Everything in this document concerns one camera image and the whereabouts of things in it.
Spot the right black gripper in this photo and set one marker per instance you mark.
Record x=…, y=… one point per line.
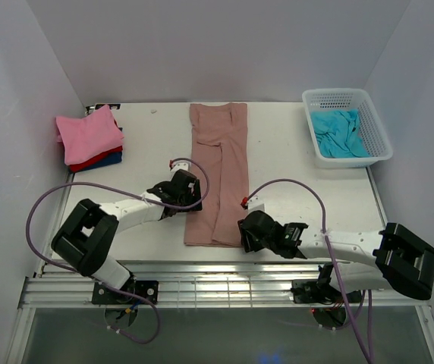
x=246, y=241

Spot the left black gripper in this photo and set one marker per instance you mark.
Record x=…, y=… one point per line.
x=194, y=198

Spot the dusty pink t shirt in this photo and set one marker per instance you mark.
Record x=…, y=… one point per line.
x=219, y=147

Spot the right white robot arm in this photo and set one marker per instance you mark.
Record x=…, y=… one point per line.
x=393, y=258

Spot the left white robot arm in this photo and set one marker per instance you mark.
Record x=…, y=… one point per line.
x=86, y=236

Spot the folded blue t shirt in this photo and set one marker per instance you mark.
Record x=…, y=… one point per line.
x=96, y=147

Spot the folded pink t shirt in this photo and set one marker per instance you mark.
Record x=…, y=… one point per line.
x=69, y=128

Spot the folded red t shirt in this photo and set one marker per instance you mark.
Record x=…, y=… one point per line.
x=103, y=159

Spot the turquoise t shirt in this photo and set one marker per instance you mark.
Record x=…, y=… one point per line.
x=337, y=134

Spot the white plastic basket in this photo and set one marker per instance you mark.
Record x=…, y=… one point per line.
x=371, y=131

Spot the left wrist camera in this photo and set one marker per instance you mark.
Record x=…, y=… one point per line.
x=179, y=165

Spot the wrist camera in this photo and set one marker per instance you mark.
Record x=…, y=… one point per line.
x=252, y=204
x=179, y=165

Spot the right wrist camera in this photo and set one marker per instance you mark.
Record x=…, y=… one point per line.
x=252, y=204

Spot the aluminium frame rail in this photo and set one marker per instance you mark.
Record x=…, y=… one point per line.
x=181, y=286

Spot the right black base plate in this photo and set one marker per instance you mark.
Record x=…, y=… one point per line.
x=319, y=292

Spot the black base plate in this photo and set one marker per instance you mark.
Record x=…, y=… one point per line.
x=319, y=292
x=147, y=289

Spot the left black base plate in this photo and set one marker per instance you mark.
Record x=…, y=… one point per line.
x=147, y=289

